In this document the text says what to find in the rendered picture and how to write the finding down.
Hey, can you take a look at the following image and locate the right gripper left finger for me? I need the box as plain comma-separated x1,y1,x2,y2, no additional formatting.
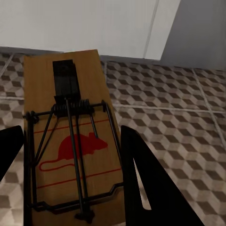
0,125,24,182

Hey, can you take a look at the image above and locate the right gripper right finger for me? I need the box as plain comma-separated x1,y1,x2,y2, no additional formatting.
121,125,204,226

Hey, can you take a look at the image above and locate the mousetrap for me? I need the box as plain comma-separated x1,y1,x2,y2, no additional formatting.
23,49,126,226

